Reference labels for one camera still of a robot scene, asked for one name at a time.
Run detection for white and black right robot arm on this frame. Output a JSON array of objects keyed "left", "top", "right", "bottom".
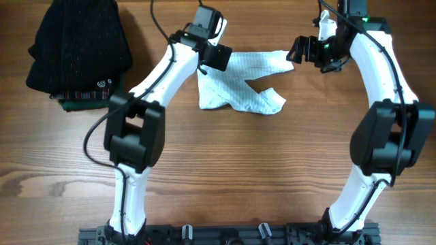
[{"left": 286, "top": 0, "right": 435, "bottom": 244}]

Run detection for striped folded garment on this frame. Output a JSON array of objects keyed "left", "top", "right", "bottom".
[{"left": 49, "top": 88, "right": 110, "bottom": 100}]

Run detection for black knitted garment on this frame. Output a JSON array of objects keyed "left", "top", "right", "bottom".
[{"left": 26, "top": 0, "right": 132, "bottom": 94}]

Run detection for dark green folded garment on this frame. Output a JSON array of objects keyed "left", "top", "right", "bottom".
[{"left": 57, "top": 74, "right": 124, "bottom": 112}]

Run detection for light blue striped cloth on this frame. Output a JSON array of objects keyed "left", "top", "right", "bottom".
[{"left": 198, "top": 50, "right": 294, "bottom": 115}]

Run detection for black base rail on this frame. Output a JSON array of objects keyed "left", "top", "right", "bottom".
[{"left": 77, "top": 223, "right": 382, "bottom": 245}]

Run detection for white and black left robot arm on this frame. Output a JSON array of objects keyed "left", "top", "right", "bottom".
[{"left": 104, "top": 5, "right": 232, "bottom": 244}]

